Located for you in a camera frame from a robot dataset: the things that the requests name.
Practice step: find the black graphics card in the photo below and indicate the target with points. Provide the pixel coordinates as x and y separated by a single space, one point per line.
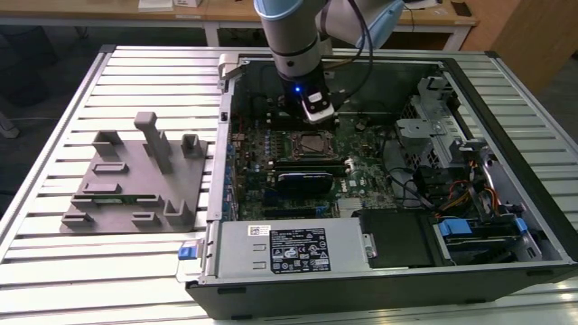
305 184

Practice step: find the black expansion slot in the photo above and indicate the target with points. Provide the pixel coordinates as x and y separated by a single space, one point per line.
289 212

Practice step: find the CPU socket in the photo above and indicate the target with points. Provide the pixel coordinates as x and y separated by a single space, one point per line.
314 157

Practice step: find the green RAM stick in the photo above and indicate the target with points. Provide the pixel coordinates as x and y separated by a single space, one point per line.
109 202

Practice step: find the silver heat sink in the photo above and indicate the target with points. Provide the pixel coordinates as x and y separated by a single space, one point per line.
350 206

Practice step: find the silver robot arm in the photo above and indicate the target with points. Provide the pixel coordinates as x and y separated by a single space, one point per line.
289 34

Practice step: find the silver drive cage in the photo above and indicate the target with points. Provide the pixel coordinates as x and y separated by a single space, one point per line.
420 132

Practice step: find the black PC case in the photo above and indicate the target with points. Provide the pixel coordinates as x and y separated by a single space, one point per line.
361 298

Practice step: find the white paper sheet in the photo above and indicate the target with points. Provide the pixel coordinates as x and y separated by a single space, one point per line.
154 5

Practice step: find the blue case latch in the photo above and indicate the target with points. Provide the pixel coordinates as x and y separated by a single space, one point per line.
188 254

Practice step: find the green motherboard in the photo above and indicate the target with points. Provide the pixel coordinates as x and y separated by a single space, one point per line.
366 169

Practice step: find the wooden desk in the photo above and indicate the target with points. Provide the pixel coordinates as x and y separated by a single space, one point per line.
90 15

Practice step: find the small white box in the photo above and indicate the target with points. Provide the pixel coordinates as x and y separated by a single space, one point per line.
188 2

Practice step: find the black plastic shroud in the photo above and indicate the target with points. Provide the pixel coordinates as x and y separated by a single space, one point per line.
397 237

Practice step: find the grey parts rack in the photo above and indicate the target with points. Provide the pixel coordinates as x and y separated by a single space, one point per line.
181 183

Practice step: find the silver power supply unit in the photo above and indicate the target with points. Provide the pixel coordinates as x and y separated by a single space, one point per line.
244 243

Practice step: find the brown wooden cabinet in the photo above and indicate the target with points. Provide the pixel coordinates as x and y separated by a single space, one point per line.
533 40

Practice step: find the small black object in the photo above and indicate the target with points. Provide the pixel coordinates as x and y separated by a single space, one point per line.
461 8

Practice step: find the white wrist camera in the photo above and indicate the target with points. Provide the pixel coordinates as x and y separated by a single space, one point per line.
318 106

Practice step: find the blue plastic clip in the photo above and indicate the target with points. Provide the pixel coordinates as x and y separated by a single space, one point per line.
521 226

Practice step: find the silver CPU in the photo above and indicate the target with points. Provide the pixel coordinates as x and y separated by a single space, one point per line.
317 144

